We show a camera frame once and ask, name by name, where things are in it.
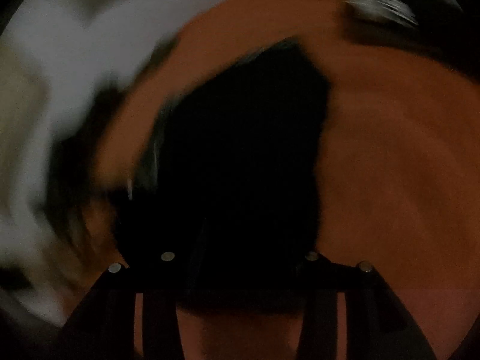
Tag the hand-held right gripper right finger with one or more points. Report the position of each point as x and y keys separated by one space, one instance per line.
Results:
x=326 y=307

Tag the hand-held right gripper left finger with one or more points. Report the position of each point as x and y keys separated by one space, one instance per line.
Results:
x=112 y=315

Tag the black paisley garment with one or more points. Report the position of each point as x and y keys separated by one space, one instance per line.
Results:
x=240 y=165

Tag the orange bed blanket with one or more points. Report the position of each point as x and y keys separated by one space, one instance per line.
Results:
x=405 y=176

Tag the beige louvered window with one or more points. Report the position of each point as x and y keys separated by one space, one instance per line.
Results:
x=18 y=120

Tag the folded black printed t-shirt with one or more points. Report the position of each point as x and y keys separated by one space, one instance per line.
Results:
x=431 y=33

